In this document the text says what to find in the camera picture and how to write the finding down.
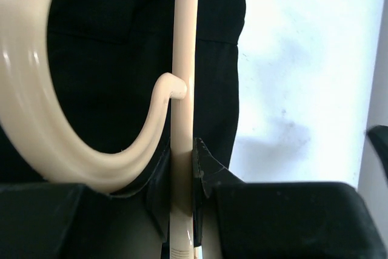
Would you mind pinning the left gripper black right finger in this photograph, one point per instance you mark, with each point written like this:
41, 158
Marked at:
235, 219

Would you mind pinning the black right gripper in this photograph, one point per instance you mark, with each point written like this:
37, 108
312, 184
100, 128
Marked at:
378, 137

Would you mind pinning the black trousers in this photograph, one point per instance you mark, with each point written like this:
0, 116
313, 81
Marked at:
106, 55

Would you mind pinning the beige plastic hanger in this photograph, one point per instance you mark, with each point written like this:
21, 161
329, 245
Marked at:
35, 124

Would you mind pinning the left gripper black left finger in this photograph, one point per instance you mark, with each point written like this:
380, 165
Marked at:
50, 220

